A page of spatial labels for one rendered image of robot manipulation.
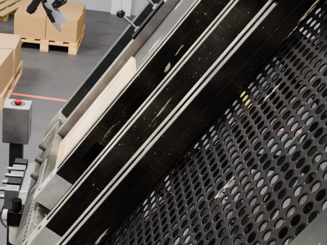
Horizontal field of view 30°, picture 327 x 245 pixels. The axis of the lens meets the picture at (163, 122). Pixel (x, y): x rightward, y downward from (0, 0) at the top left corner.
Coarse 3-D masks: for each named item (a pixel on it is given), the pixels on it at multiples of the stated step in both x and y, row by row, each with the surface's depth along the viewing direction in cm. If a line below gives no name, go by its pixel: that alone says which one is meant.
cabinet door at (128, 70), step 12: (132, 60) 241; (120, 72) 245; (132, 72) 227; (120, 84) 233; (108, 96) 238; (96, 108) 242; (84, 120) 247; (72, 132) 251; (84, 132) 233; (60, 144) 256; (72, 144) 238; (60, 156) 241
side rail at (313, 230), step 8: (320, 216) 75; (312, 224) 75; (320, 224) 74; (304, 232) 76; (312, 232) 74; (320, 232) 73; (296, 240) 76; (304, 240) 75; (312, 240) 73; (320, 240) 72
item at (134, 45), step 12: (168, 0) 247; (168, 12) 249; (156, 24) 250; (144, 36) 252; (132, 48) 253; (120, 60) 255; (108, 72) 256; (96, 84) 260; (108, 84) 258; (96, 96) 260; (84, 108) 262; (72, 120) 263; (60, 132) 265
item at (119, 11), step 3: (120, 9) 254; (117, 12) 254; (120, 12) 253; (123, 12) 254; (117, 15) 254; (120, 15) 254; (123, 15) 254; (126, 18) 254; (129, 21) 254; (132, 24) 253; (135, 27) 253; (138, 27) 252; (135, 30) 252
